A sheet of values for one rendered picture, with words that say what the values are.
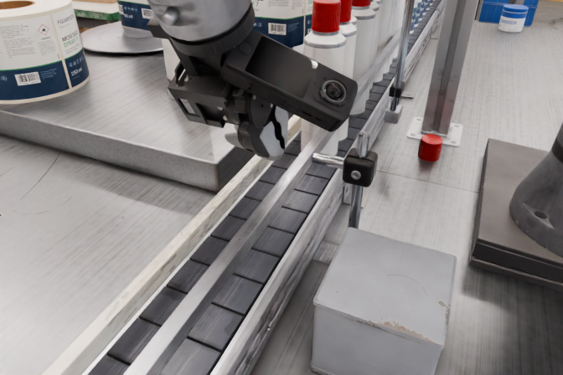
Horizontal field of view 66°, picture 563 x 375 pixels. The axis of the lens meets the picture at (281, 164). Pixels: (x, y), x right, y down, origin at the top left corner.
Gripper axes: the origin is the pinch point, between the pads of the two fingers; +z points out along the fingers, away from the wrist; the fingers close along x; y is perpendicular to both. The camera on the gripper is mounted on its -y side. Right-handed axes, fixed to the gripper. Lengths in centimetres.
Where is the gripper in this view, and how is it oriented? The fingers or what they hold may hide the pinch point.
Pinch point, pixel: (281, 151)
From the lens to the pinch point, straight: 50.3
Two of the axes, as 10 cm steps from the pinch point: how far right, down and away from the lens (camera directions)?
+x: -3.5, 8.4, -4.2
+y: -9.2, -2.1, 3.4
